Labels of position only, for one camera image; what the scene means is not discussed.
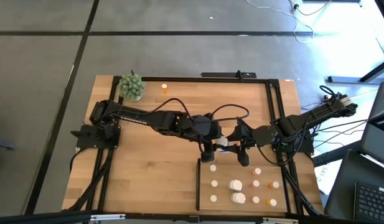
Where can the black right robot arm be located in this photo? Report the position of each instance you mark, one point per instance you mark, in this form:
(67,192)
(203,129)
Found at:
(310,119)

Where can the black aluminium table frame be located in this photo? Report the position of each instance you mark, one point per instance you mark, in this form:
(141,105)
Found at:
(210,79)

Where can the dark object on floor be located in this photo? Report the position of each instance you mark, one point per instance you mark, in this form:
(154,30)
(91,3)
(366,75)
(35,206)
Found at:
(2,145)

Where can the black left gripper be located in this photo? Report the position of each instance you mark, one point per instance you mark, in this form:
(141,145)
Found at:
(204,130)

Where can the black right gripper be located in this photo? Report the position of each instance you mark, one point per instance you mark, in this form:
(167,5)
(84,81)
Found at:
(261,135)

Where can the green succulent in patterned pot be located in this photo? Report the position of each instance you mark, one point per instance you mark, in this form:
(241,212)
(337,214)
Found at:
(131,87)

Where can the white paper sheet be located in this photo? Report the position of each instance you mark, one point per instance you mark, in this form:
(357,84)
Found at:
(324,180)

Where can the dark grey laptop with keyboard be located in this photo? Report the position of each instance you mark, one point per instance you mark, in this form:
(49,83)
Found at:
(372,202)

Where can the black desk foot bar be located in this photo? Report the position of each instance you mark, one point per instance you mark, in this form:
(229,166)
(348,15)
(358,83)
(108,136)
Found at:
(350,79)

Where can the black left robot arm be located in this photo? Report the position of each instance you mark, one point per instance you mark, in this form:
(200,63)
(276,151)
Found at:
(142,118)

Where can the black overhead frame bar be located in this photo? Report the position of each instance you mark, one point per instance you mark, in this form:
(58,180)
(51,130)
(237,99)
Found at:
(191,217)

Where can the dark laptop screen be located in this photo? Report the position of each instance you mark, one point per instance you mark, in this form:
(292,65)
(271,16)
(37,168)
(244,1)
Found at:
(378,133)

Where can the orange pill vial white cap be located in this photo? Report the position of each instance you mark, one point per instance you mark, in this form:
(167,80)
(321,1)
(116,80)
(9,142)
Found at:
(164,88)
(272,202)
(274,184)

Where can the white supplement bottle blue label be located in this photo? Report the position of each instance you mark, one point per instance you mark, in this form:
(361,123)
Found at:
(223,141)
(238,198)
(235,184)

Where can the black mounting bar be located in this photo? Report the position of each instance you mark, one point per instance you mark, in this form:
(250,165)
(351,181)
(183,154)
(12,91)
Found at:
(226,75)

